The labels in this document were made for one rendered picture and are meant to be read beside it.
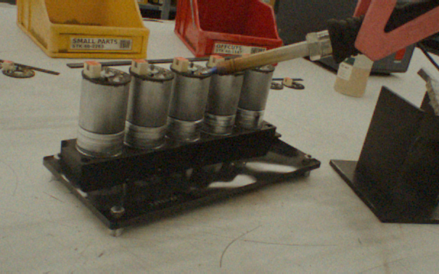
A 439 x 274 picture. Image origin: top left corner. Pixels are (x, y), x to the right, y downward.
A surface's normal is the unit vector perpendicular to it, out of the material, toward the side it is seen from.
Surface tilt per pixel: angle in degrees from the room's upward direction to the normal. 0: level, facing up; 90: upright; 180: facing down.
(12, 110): 0
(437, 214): 0
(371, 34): 99
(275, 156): 0
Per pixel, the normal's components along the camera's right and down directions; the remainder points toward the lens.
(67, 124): 0.18, -0.90
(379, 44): -0.15, 0.51
